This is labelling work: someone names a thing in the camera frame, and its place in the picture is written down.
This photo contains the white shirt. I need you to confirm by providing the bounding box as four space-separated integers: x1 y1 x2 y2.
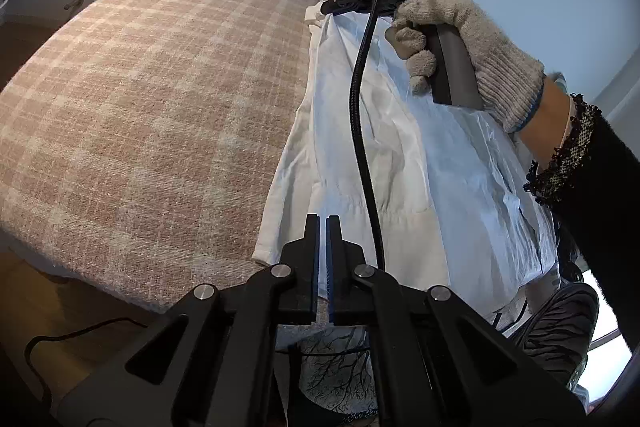
253 6 556 335

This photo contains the right forearm black sleeve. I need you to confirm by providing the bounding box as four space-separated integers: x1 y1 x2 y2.
514 74 640 388

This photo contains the right hand grey knit glove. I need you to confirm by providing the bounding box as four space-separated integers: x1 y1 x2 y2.
385 0 544 133

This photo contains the beige plaid bed blanket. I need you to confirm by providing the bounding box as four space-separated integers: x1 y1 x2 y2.
1 0 317 311

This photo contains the black cable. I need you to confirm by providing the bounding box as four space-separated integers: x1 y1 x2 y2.
348 0 402 273

